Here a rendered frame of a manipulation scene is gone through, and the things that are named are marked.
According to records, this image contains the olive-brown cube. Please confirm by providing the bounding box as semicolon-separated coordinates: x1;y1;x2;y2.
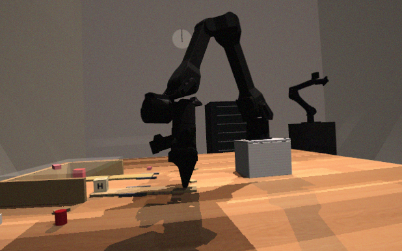
93;177;109;193

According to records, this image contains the red cylinder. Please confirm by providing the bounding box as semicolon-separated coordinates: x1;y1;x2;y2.
55;209;67;226

